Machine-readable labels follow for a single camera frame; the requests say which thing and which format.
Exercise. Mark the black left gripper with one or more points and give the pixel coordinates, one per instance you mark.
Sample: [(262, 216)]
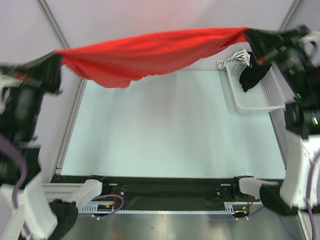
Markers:
[(44, 73)]

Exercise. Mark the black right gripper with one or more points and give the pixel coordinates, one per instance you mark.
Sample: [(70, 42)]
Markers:
[(266, 44)]

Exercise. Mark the red tank top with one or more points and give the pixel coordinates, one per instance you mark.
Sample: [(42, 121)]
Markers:
[(116, 63)]

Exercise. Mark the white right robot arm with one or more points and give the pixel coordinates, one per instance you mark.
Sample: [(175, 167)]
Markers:
[(298, 191)]

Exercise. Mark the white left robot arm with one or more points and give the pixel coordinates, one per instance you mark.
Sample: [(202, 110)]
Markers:
[(34, 217)]

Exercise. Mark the white striped tank top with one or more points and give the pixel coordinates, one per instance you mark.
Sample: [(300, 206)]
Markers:
[(242, 56)]

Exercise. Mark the black tank top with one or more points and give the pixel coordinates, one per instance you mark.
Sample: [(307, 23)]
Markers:
[(252, 74)]

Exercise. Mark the white plastic basket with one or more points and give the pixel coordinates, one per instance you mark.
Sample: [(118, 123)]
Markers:
[(264, 97)]

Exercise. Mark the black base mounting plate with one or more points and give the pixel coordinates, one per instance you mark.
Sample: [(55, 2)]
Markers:
[(172, 194)]

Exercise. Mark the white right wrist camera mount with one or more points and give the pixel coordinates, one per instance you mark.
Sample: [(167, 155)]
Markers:
[(313, 37)]

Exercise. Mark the aluminium frame rail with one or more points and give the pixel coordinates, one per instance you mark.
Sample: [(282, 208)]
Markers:
[(60, 153)]

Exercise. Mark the white slotted cable duct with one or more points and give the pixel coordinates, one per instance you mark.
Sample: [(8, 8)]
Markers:
[(227, 209)]

